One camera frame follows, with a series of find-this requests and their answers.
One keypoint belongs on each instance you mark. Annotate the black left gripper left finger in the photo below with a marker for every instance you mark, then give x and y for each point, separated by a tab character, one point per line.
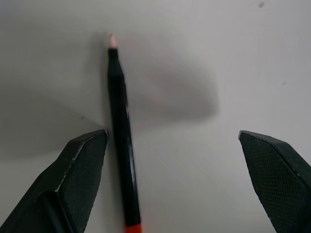
60	184

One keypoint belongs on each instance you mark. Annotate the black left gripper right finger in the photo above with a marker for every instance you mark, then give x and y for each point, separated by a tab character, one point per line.
279	179

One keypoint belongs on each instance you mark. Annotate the black marker with red end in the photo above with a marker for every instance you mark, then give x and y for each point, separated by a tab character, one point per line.
122	145

